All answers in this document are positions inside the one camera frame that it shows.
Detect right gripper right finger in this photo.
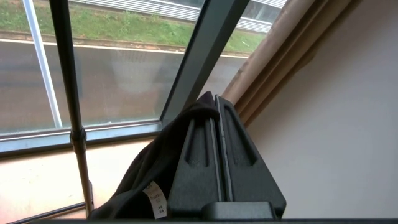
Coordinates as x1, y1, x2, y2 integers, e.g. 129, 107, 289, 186
215, 95, 287, 219

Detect black clothes rack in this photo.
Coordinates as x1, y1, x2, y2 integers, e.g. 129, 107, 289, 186
8, 0, 95, 224

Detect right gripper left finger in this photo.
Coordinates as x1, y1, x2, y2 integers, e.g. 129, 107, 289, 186
166, 116, 224, 219

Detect window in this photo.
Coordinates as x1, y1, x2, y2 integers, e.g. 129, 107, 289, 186
0, 0, 287, 158

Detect black short-sleeved shirt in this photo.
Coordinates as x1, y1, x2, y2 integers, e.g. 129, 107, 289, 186
88, 90, 222, 220

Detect beige curtain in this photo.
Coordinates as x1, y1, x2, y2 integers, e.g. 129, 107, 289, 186
221, 0, 363, 128

